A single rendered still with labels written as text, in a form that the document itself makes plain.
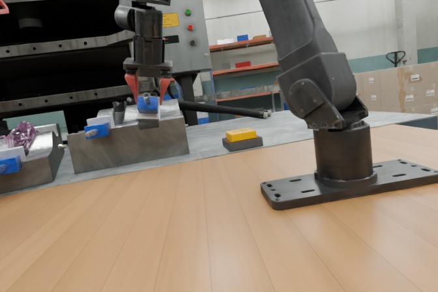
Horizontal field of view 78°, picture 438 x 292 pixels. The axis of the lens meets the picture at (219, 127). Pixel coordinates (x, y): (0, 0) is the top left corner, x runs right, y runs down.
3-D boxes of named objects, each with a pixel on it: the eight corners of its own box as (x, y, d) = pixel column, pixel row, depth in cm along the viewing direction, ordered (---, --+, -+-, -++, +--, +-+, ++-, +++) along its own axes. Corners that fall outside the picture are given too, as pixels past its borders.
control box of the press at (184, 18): (240, 250, 161) (202, -9, 143) (188, 262, 156) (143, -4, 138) (231, 233, 182) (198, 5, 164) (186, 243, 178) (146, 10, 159)
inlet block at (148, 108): (158, 109, 53) (159, 83, 54) (131, 108, 52) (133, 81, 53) (160, 122, 66) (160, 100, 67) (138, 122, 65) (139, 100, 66)
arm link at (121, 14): (106, 28, 61) (104, -33, 56) (141, 30, 67) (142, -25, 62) (131, 36, 54) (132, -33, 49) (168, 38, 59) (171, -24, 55)
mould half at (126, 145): (189, 154, 65) (180, 97, 63) (74, 174, 61) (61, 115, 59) (180, 130, 114) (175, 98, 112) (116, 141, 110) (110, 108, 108)
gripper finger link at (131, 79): (129, 98, 66) (128, 59, 63) (159, 100, 68) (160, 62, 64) (125, 108, 60) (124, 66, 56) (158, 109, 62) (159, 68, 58)
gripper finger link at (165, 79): (140, 99, 67) (139, 60, 63) (169, 100, 68) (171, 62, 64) (137, 109, 61) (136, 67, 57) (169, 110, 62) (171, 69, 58)
